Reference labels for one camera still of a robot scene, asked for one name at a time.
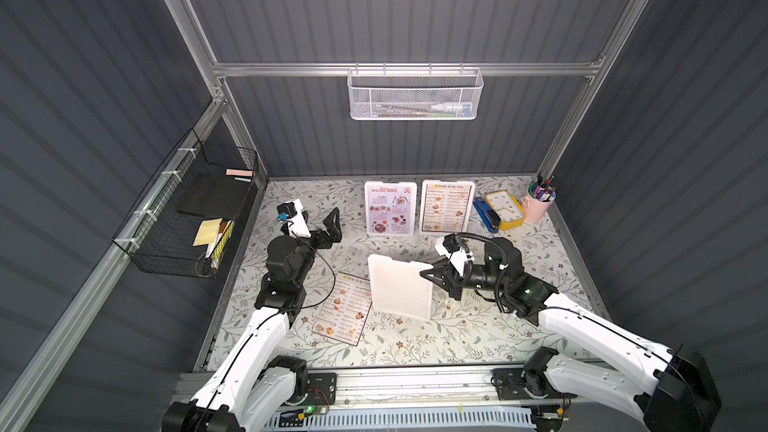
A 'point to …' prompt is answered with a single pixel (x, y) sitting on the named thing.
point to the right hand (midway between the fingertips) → (428, 270)
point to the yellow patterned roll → (222, 244)
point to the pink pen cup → (535, 205)
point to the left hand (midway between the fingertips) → (321, 212)
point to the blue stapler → (489, 217)
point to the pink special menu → (390, 208)
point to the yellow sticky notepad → (207, 233)
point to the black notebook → (215, 195)
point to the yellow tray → (508, 209)
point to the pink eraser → (239, 172)
